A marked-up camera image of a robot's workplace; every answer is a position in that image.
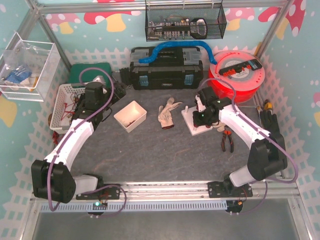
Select white plastic basket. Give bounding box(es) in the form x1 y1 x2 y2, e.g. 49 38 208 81
50 83 85 134

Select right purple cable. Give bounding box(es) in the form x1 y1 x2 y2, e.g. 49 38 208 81
197 78 299 217

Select blue white gloves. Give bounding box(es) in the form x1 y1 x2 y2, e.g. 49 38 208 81
5 67 32 85

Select grey slotted cable duct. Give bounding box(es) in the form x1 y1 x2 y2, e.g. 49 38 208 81
56 200 228 213

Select black wire mesh basket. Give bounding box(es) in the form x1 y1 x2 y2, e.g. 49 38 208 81
145 0 227 42

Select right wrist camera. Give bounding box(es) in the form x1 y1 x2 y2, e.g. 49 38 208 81
195 95 206 113

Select white peg base plate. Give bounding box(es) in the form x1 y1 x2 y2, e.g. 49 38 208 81
181 106 213 136

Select yellow handled screwdriver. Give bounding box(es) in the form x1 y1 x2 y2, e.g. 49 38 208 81
256 99 273 113

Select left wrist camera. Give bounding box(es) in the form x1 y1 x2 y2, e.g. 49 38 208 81
93 75 106 85

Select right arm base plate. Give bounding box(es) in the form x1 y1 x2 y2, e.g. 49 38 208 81
207 180 253 199

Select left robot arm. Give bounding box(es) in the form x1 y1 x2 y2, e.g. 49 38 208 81
31 81 126 204

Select white spring box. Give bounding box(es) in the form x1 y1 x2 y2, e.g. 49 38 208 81
113 100 147 133

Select beige work glove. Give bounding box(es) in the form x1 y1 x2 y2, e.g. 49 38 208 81
212 121 226 132
158 97 182 130

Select black device in basket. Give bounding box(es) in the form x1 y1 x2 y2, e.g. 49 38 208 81
71 93 85 121

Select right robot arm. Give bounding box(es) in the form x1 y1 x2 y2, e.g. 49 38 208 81
192 86 288 187

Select clear acrylic wall box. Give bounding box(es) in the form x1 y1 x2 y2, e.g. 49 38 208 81
0 32 61 102

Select black terminal strip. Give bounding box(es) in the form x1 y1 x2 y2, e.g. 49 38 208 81
218 59 263 77

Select black toolbox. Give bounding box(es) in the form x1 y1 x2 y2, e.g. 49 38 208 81
129 46 204 90

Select black ribbed block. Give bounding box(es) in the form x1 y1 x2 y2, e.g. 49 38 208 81
119 67 133 89

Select green plastic case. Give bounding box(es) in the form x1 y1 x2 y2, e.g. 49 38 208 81
68 62 112 88

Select blue corrugated hose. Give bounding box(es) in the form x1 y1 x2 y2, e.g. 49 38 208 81
138 40 218 66

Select red filament spool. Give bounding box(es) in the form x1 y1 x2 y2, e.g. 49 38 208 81
207 50 265 103

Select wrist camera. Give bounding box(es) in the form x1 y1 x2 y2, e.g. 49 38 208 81
195 95 206 113
93 75 106 85

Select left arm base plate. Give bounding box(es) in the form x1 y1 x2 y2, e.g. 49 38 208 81
75 183 121 201

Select orange black pliers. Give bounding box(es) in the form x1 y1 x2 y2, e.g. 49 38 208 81
220 128 236 154

